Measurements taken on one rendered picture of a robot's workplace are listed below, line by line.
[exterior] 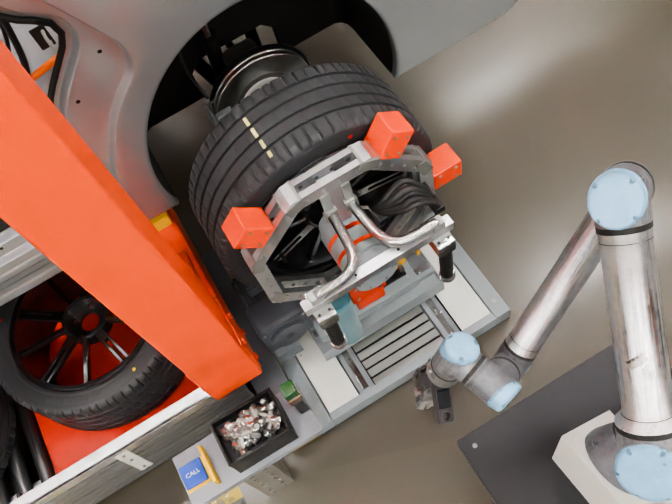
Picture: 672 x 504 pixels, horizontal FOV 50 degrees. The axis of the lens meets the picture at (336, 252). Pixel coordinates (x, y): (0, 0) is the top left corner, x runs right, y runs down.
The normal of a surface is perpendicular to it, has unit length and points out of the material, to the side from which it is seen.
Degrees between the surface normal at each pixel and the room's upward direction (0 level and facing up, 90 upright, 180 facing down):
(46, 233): 90
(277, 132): 9
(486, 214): 0
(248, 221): 45
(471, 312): 0
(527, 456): 0
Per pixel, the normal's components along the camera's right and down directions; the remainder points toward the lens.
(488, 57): -0.18, -0.44
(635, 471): -0.47, 0.36
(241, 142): -0.50, -0.21
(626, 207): -0.51, 0.15
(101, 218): 0.49, 0.73
